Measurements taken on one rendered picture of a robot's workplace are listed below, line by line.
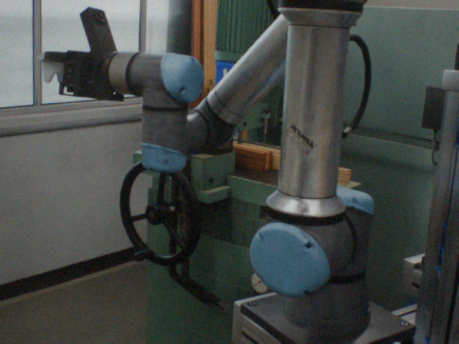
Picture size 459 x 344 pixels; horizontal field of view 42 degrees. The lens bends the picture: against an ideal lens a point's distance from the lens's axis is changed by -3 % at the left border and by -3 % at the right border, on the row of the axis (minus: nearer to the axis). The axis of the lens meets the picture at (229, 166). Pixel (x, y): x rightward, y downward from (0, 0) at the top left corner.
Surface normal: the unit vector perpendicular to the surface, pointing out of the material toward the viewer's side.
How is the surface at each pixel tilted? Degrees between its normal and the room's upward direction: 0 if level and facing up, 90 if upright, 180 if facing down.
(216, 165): 90
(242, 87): 104
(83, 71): 90
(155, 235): 90
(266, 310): 0
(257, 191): 90
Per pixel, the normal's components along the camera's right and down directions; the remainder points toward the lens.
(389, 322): 0.05, -0.97
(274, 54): -0.29, 0.44
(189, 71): 0.85, 0.17
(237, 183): -0.62, 0.15
